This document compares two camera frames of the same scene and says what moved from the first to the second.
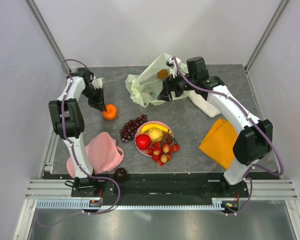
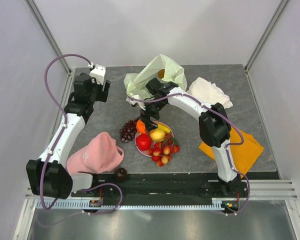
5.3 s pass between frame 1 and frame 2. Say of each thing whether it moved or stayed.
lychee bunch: stayed
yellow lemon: stayed
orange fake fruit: moved
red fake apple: stayed
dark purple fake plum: stayed
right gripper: moved
